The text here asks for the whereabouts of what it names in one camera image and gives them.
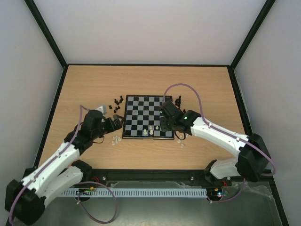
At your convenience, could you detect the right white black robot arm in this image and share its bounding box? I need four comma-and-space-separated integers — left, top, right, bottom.
159, 101, 270, 185

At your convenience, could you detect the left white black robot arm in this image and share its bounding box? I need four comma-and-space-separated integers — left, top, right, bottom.
5, 106, 124, 225

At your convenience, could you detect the black white chess board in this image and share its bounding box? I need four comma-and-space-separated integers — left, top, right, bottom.
122, 95, 174, 140

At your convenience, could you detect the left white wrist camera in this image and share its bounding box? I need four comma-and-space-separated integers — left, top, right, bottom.
96, 105, 107, 115

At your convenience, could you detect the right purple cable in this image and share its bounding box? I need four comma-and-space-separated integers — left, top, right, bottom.
162, 83, 278, 203

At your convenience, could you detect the black aluminium frame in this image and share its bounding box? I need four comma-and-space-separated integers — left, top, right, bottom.
24, 0, 288, 225

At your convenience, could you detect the grey slotted cable duct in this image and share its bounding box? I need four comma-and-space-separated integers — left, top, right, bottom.
59, 188, 207, 198

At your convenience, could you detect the purple cable loop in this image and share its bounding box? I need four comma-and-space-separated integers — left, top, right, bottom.
77, 178, 118, 224

